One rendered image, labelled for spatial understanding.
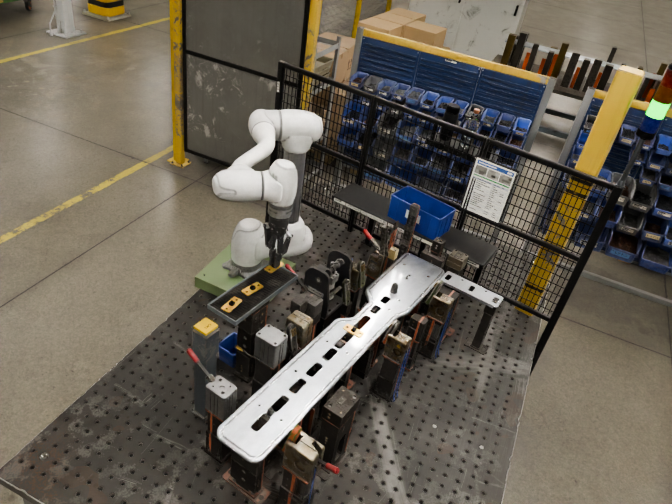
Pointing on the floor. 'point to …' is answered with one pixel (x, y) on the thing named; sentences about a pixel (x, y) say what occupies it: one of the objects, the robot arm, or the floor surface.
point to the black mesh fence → (453, 197)
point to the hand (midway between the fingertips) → (275, 258)
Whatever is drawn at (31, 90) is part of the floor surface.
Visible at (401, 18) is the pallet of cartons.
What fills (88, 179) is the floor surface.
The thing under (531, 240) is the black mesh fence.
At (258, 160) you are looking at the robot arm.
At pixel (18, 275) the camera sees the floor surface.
